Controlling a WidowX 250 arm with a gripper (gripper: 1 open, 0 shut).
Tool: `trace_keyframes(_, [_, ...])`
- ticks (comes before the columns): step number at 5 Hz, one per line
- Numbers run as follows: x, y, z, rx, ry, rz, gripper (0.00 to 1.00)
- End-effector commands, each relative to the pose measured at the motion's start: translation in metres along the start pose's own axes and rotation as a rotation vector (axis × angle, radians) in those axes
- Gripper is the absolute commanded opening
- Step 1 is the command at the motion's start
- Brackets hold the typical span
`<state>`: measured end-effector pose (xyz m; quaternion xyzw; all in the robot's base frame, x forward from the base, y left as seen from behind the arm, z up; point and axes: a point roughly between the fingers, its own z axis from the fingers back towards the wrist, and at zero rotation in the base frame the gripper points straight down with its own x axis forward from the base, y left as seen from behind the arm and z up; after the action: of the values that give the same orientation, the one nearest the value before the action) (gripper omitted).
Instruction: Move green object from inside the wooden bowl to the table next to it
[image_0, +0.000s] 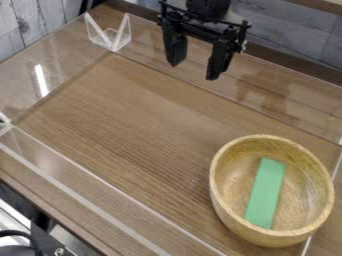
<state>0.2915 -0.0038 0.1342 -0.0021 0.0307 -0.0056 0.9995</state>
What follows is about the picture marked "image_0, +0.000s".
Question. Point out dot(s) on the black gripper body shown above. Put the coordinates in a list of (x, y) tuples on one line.
[(204, 19)]

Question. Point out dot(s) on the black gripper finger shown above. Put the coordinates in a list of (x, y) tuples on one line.
[(175, 42), (223, 49)]

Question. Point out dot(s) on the round wooden bowl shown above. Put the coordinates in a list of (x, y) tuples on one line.
[(306, 197)]

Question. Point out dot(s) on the green flat rectangular block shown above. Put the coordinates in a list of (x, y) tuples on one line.
[(264, 193)]

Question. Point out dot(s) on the clear acrylic corner bracket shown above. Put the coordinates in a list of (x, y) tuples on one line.
[(109, 39)]

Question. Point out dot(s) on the clear acrylic enclosure wall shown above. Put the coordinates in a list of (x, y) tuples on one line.
[(112, 134)]

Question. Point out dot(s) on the black metal clamp bracket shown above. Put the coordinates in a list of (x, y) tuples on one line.
[(48, 245)]

